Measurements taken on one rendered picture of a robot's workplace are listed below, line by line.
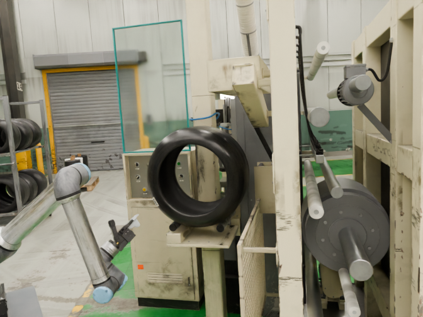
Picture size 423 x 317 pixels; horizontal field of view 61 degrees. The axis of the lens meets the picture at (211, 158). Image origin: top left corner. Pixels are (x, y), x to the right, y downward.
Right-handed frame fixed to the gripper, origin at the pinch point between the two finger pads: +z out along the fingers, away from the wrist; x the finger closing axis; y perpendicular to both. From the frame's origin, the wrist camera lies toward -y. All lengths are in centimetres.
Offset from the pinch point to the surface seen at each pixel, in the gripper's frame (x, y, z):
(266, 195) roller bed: 12, 50, 60
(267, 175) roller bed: 17, 42, 68
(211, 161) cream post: -7, 13, 60
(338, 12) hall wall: -503, 70, 945
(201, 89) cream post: 7, -24, 85
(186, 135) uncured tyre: 26, -11, 45
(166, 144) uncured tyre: 17.8, -15.0, 36.0
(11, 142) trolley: -310, -164, 25
